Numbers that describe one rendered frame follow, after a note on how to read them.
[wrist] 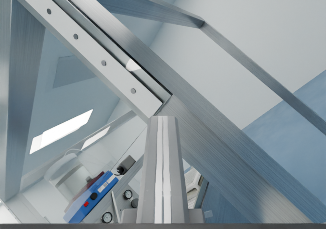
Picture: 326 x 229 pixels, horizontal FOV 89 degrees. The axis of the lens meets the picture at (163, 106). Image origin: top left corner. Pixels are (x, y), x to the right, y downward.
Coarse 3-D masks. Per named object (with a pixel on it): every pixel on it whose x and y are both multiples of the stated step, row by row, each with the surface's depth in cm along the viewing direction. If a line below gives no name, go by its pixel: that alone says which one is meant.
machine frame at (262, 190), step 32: (96, 0) 26; (128, 0) 44; (160, 0) 63; (128, 32) 24; (160, 64) 23; (256, 64) 109; (192, 96) 22; (288, 96) 107; (192, 128) 20; (224, 128) 20; (320, 128) 106; (192, 160) 21; (224, 160) 19; (256, 160) 19; (224, 192) 21; (256, 192) 19; (288, 192) 18
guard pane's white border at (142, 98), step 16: (32, 0) 23; (48, 0) 22; (48, 16) 23; (64, 16) 21; (64, 32) 22; (80, 32) 21; (80, 48) 22; (96, 48) 21; (96, 64) 22; (112, 64) 21; (112, 80) 21; (128, 80) 20; (128, 96) 21; (144, 96) 20; (144, 112) 21
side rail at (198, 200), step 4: (204, 180) 110; (200, 184) 108; (204, 184) 108; (200, 188) 104; (204, 188) 105; (200, 192) 102; (196, 196) 99; (200, 196) 99; (196, 200) 96; (200, 200) 97; (196, 204) 94; (196, 208) 92
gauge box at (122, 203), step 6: (126, 186) 76; (132, 192) 76; (120, 198) 71; (138, 198) 75; (120, 204) 70; (126, 204) 71; (108, 210) 66; (114, 210) 67; (120, 210) 68; (114, 216) 66; (120, 216) 67; (96, 222) 61; (114, 222) 64
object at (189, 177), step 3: (189, 171) 131; (192, 171) 125; (195, 171) 120; (186, 174) 132; (189, 174) 127; (192, 174) 121; (195, 174) 118; (186, 177) 127; (189, 177) 121; (192, 177) 116; (186, 180) 121; (189, 180) 115; (192, 180) 112; (186, 183) 116; (189, 183) 114; (198, 183) 114; (192, 189) 114; (186, 192) 117
